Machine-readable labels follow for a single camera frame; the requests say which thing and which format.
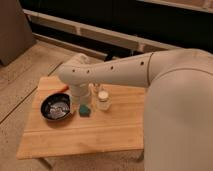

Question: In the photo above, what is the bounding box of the clear glass bottle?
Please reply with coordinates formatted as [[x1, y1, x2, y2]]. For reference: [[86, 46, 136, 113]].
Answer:
[[89, 83, 101, 96]]

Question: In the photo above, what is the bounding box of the black frying pan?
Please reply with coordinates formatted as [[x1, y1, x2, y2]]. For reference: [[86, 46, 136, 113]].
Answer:
[[40, 86, 73, 121]]

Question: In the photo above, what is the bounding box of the grey wall rail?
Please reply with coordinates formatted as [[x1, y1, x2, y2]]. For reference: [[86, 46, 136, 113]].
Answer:
[[23, 9, 178, 52]]

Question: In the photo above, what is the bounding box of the grey cabinet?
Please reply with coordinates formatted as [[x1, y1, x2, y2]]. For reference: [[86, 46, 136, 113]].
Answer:
[[0, 0, 36, 66]]

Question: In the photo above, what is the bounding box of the wooden table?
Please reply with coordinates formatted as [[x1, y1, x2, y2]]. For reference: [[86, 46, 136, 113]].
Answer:
[[16, 76, 145, 159]]

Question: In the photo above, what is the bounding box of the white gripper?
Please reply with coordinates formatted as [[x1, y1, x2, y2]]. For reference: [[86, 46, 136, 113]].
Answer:
[[69, 84, 91, 105]]

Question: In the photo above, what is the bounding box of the green sponge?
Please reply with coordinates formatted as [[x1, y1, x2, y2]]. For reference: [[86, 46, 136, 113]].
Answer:
[[79, 105, 91, 117]]

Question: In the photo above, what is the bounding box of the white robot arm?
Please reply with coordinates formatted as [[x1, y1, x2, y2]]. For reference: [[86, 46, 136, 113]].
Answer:
[[59, 49, 213, 171]]

